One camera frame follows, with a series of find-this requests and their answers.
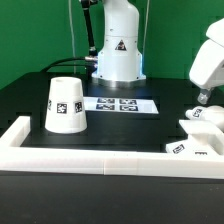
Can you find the white frame wall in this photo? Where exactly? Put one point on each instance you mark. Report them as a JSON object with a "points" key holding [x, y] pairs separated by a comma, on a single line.
{"points": [[15, 157]]}

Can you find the white lamp shade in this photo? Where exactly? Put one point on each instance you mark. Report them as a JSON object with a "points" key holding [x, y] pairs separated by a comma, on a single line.
{"points": [[65, 109]]}

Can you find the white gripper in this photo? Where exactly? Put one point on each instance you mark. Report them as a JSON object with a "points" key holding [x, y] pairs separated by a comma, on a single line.
{"points": [[207, 70]]}

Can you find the white lamp bulb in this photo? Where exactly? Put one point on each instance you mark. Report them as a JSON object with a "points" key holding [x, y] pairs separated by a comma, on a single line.
{"points": [[213, 114]]}

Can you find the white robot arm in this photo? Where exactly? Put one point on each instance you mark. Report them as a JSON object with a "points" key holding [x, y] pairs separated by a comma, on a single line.
{"points": [[166, 38]]}

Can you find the marker tag sheet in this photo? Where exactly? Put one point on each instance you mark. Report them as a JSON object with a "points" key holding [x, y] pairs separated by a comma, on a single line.
{"points": [[120, 105]]}

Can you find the white lamp base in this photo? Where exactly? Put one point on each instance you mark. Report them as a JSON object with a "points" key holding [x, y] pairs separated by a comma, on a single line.
{"points": [[203, 138]]}

